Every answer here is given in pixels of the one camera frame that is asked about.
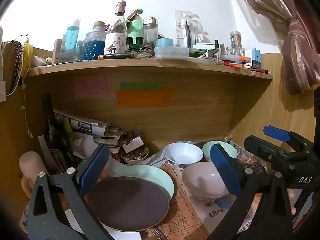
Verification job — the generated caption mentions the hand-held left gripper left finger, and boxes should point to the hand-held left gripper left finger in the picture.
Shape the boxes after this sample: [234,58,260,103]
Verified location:
[26,144,115,240]

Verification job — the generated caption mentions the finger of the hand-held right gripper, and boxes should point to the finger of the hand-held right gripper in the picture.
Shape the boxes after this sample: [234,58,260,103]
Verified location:
[263,124,313,148]
[244,135,287,164]

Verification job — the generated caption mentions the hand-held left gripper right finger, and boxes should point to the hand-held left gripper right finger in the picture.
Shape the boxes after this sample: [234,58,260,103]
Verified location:
[207,143,294,240]

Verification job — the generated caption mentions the mint green bowl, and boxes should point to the mint green bowl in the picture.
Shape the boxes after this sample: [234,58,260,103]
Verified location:
[202,141,238,162]

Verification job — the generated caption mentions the pink bowl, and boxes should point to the pink bowl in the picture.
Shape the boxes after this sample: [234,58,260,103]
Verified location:
[181,162,230,201]

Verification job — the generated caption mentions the white bowl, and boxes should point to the white bowl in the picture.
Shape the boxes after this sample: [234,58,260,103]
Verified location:
[164,142,203,167]

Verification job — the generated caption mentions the dark brown plate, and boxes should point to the dark brown plate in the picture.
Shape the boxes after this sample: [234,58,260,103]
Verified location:
[86,177,170,232]

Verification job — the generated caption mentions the mint green plate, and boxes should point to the mint green plate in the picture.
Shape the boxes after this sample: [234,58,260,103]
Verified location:
[110,165,175,205]

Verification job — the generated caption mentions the person's right hand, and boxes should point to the person's right hand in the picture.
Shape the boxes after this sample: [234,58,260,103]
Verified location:
[287,189,298,216]

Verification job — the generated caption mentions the white paper sheet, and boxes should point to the white paper sheet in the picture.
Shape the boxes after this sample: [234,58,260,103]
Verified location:
[70,132,125,173]

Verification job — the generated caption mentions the stack of papers and magazines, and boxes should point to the stack of papers and magazines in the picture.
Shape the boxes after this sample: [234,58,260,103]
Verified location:
[54,109,110,137]

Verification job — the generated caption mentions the small bowl of metal bits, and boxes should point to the small bowl of metal bits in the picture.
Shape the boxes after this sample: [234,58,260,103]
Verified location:
[121,147,150,165]

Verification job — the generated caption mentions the small white box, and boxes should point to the small white box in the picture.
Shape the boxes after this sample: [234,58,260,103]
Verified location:
[122,136,145,153]

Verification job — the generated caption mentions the car print newspaper sheet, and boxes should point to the car print newspaper sheet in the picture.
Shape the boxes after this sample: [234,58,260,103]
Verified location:
[172,140,269,240]

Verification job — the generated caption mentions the pale blue paper sheets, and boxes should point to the pale blue paper sheets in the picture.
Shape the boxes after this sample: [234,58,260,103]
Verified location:
[147,150,170,168]

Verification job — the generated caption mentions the beige mug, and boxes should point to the beige mug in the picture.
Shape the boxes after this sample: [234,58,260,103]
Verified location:
[19,151,49,193]

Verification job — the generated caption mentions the brown printed newspaper sheet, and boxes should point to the brown printed newspaper sheet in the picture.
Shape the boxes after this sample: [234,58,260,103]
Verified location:
[20,164,210,240]

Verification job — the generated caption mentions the pink sticky note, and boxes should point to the pink sticky note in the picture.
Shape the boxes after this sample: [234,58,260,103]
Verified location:
[74,75,110,98]

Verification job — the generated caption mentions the blue box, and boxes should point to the blue box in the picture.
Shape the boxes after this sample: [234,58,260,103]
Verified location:
[251,47,262,68]

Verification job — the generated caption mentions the red pen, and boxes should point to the red pen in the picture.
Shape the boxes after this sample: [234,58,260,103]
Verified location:
[224,61,244,70]

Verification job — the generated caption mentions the orange sticky note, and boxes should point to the orange sticky note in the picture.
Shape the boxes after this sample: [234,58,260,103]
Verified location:
[116,89,172,107]

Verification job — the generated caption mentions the striped pink curtain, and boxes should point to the striped pink curtain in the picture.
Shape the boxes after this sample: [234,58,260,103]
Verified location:
[226,0,320,95]

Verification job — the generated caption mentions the green sticky note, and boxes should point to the green sticky note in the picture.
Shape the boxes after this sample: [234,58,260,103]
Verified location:
[119,82,160,90]

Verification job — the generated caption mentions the clear cylinder container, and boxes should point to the clear cylinder container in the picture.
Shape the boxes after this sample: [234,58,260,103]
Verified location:
[229,31,243,55]

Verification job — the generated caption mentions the black pen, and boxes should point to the black pen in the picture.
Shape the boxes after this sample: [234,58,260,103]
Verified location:
[98,52,137,60]

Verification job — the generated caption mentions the wooden shelf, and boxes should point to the wooden shelf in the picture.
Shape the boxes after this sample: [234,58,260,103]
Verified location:
[24,55,273,87]

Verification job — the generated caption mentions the glass jar blue beads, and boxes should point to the glass jar blue beads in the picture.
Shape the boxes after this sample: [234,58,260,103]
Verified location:
[82,21,107,61]

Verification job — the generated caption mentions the beige tube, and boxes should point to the beige tube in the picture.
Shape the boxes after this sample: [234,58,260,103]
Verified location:
[52,39,63,63]

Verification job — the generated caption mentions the clear plastic box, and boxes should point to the clear plastic box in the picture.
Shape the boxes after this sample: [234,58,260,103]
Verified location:
[154,46,190,60]

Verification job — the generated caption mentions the clear bottle fox label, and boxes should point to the clear bottle fox label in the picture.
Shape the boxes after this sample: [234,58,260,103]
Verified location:
[104,0,128,55]

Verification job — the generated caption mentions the yellow item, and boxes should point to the yellow item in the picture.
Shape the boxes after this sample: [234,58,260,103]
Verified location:
[23,42,34,77]

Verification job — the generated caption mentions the clear bottle blue liquid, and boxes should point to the clear bottle blue liquid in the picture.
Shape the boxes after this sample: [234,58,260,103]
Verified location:
[65,19,81,54]

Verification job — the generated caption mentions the blue round tin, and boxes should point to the blue round tin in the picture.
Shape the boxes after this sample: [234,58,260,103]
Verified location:
[156,38,174,47]

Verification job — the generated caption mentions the clear blister pack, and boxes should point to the clear blister pack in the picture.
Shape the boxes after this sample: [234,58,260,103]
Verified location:
[175,10,209,48]

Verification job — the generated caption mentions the green pump bottle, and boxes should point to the green pump bottle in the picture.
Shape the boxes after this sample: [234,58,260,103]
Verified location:
[126,9,144,52]

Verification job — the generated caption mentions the glass jar copper lid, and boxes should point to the glass jar copper lid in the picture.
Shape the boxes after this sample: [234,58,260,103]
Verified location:
[142,16,158,46]

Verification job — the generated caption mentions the white cable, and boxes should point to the white cable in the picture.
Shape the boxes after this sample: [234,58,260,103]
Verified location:
[0,34,33,138]

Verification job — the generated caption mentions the black patterned strap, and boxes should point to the black patterned strap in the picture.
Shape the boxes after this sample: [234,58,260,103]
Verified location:
[9,40,22,94]

